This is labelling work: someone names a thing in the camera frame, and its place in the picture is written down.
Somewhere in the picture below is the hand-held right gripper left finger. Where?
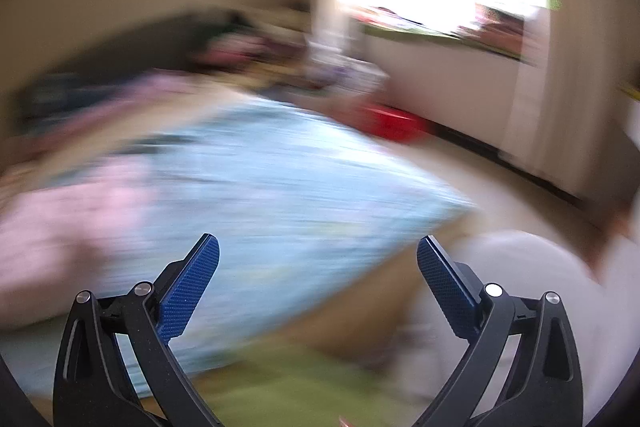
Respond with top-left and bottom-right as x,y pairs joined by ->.
52,233 -> 223,427

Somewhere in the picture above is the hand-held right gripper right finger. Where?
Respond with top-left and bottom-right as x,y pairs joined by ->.
416,235 -> 585,427

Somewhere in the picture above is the pink quilted jacket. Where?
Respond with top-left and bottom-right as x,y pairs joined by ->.
0,152 -> 168,330

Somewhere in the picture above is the bag of clothes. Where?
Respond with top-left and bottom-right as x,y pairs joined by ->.
300,52 -> 392,104

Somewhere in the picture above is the pile of mixed clothes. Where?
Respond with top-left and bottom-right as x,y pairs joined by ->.
200,21 -> 322,88

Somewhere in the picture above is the white rounded object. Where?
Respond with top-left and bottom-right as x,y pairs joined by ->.
400,231 -> 617,410

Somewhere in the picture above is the bed with beige sheet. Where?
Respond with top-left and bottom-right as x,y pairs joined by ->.
0,7 -> 482,404

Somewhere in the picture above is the light blue cartoon blanket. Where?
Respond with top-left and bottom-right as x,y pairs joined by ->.
40,99 -> 477,399

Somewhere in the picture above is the green fleece cloth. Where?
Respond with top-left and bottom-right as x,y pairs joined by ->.
195,342 -> 452,427

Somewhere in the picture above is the red box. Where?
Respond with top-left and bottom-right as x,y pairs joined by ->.
357,103 -> 432,144

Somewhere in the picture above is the dark floral quilt pink lining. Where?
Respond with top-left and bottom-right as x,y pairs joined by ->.
20,72 -> 213,144

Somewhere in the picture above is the green-edged window ledge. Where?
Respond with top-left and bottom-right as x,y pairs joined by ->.
357,9 -> 538,142

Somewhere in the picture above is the grey padded headboard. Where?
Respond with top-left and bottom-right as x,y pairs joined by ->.
15,7 -> 262,108

